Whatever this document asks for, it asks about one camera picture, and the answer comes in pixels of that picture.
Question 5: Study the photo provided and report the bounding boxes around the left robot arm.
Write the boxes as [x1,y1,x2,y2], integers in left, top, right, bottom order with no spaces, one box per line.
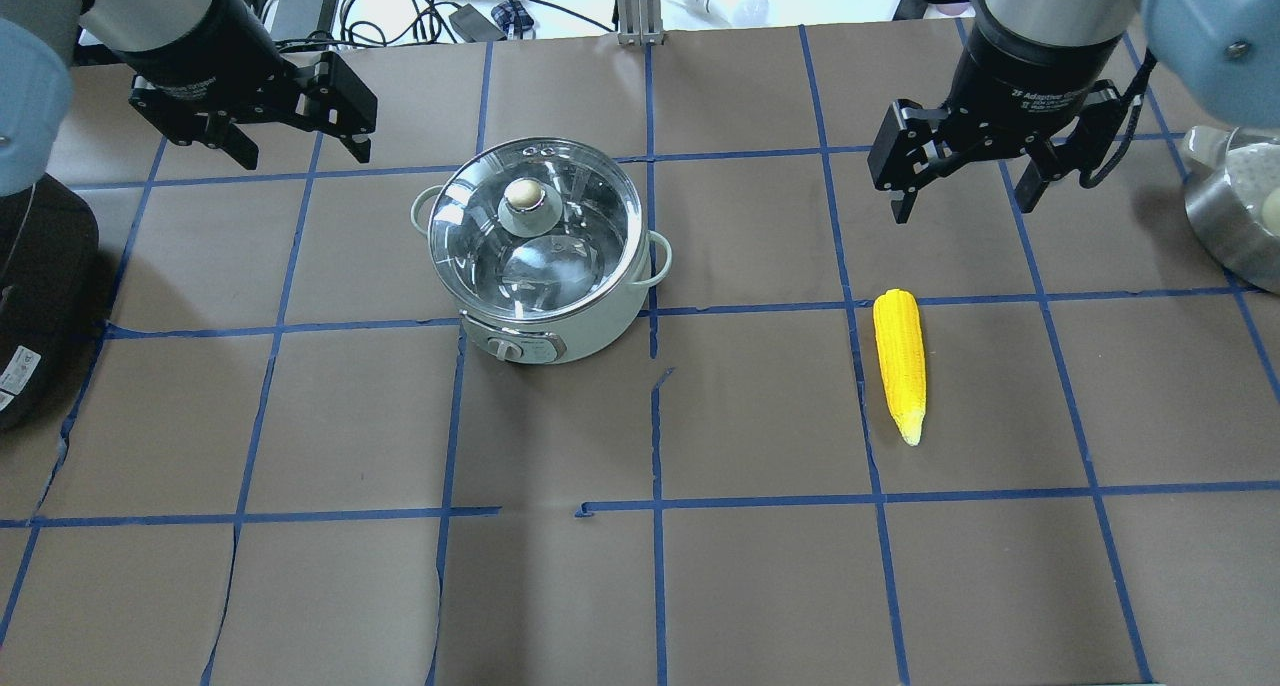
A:
[1,0,378,195]

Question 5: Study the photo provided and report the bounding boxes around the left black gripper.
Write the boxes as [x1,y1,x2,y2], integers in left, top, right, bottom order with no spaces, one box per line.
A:
[120,0,378,170]

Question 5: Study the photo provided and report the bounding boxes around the pale green electric pot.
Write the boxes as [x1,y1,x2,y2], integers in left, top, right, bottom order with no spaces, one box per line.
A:
[410,136,675,363]

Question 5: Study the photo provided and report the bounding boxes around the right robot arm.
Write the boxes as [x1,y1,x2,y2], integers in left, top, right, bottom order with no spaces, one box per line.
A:
[868,0,1279,224]

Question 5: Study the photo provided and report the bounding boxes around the black power adapter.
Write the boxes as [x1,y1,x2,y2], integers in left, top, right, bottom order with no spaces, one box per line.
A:
[269,0,339,45]

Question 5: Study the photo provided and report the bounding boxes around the white light bulb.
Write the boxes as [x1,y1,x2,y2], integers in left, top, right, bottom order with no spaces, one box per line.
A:
[677,0,771,27]

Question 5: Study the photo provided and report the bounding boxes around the yellow corn cob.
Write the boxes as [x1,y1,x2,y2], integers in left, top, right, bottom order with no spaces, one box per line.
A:
[873,289,928,445]

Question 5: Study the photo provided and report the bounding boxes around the steel pot at right edge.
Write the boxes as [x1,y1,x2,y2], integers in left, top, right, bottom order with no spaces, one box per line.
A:
[1180,125,1279,294]

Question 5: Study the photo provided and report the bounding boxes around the glass pot lid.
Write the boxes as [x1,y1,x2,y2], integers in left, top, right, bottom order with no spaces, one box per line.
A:
[410,136,652,323]

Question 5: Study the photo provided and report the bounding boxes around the aluminium profile post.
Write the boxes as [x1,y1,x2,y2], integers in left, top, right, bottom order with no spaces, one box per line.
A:
[614,0,666,47]

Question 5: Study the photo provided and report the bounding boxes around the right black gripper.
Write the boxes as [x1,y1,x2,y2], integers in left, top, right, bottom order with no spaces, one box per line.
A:
[868,4,1129,224]

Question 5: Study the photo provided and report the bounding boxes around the black appliance at left edge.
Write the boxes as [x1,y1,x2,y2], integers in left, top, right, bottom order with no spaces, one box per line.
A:
[1,174,99,431]

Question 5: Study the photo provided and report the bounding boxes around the black cable bundle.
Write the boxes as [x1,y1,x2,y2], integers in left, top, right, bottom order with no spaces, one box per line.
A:
[337,0,616,47]

